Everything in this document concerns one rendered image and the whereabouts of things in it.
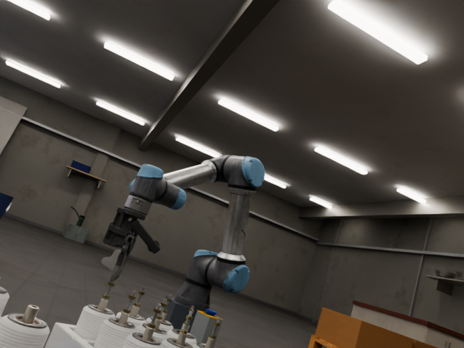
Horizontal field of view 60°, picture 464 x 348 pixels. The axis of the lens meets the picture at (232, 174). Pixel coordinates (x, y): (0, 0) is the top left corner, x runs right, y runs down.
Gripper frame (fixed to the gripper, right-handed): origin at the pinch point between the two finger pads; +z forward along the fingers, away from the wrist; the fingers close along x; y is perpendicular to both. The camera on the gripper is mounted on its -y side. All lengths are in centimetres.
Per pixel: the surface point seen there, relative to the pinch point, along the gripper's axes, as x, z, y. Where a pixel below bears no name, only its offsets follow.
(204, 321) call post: -20.2, 5.6, -31.3
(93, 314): 4.7, 10.6, 1.4
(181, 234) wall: -1066, -78, 6
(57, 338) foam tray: 2.9, 19.9, 8.3
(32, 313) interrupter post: 38.7, 7.8, 7.7
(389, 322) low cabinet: -509, -27, -363
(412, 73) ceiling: -275, -297, -194
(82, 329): 4.2, 15.2, 2.8
